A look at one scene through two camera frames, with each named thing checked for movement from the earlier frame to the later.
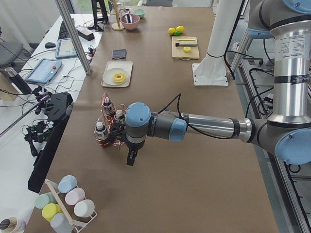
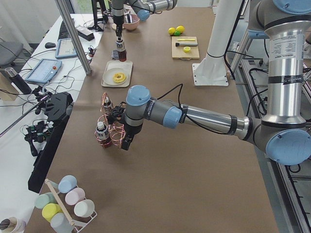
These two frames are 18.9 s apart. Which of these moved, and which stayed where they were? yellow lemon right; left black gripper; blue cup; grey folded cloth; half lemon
Moved: left black gripper
Stayed: half lemon; yellow lemon right; blue cup; grey folded cloth
